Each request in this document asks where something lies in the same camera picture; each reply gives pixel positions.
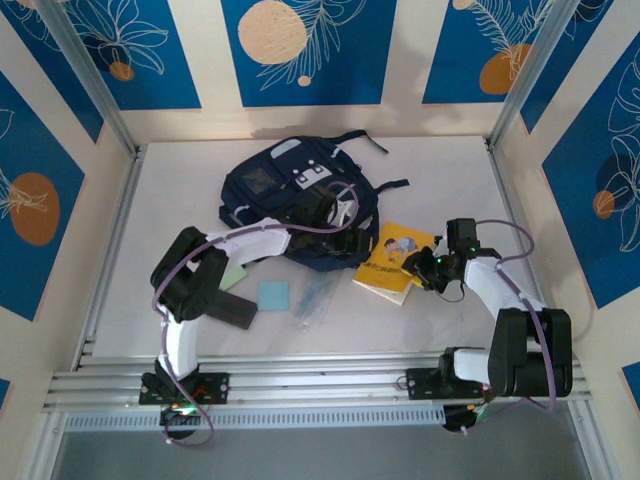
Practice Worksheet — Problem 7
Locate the clear bag of pens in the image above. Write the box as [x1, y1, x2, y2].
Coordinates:
[289, 272, 337, 332]

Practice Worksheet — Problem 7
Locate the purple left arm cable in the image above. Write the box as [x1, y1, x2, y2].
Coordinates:
[152, 182, 360, 449]

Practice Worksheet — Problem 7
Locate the blue sticky note pad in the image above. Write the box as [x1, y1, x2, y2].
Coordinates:
[257, 280, 291, 313]

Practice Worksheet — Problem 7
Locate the yellow orange book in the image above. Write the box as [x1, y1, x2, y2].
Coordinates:
[352, 221, 436, 307]

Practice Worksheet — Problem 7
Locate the aluminium side rail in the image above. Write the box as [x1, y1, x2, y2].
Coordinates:
[72, 144, 146, 371]
[484, 139, 564, 359]

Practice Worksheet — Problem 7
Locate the grey slotted cable duct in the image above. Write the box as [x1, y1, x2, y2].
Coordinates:
[62, 405, 446, 432]

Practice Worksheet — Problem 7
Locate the black pencil case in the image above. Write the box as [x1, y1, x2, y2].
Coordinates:
[207, 289, 259, 331]

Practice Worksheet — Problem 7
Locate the aluminium cross rail frame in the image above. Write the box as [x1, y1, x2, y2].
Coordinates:
[42, 352, 599, 414]

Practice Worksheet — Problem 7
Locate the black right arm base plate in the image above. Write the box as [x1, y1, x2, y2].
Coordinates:
[405, 367, 496, 401]

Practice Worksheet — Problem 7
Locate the black base controller box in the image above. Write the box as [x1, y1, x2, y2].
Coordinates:
[159, 404, 202, 441]
[442, 404, 489, 434]

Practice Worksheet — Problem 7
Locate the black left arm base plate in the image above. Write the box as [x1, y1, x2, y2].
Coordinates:
[138, 372, 231, 406]

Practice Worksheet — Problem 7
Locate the aluminium corner post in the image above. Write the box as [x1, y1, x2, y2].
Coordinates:
[37, 0, 141, 156]
[484, 0, 584, 151]

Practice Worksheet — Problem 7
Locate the green sticky note pad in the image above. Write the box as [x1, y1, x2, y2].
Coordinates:
[219, 266, 250, 292]

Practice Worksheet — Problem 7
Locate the navy blue backpack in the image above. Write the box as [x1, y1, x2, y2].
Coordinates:
[218, 129, 411, 274]

